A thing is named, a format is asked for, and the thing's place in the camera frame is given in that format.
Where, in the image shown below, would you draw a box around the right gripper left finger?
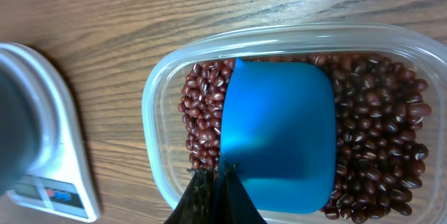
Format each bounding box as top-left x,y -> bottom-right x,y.
164,168 -> 215,224

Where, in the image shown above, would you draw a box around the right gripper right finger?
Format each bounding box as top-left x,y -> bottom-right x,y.
224,163 -> 266,224

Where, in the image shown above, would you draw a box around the blue plastic measuring scoop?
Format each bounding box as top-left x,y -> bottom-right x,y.
213,59 -> 337,221

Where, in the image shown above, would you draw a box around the white digital kitchen scale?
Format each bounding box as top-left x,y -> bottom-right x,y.
1,43 -> 100,223

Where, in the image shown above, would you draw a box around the blue metal bowl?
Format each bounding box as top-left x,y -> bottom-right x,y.
1,66 -> 39,195

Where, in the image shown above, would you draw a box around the clear plastic food container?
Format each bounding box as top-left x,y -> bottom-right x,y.
142,23 -> 446,223

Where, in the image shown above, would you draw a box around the red adzuki beans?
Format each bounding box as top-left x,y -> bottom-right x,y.
178,52 -> 432,223

